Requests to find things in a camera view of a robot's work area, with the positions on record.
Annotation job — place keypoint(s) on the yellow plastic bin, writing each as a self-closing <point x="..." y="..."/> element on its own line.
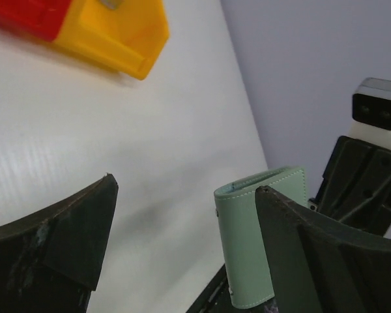
<point x="126" y="36"/>

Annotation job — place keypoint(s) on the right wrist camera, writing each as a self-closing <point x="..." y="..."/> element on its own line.
<point x="371" y="112"/>

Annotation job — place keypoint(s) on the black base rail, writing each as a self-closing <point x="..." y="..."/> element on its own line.
<point x="215" y="297"/>

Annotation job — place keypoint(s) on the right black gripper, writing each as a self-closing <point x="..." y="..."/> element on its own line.
<point x="356" y="186"/>

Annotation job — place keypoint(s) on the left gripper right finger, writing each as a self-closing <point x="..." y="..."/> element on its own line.
<point x="318" y="264"/>

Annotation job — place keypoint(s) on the red plastic bin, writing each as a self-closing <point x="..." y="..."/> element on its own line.
<point x="41" y="18"/>

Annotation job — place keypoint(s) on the green leather card holder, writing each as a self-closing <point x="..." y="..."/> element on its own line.
<point x="244" y="254"/>

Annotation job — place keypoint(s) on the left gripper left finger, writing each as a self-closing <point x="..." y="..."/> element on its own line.
<point x="51" y="260"/>

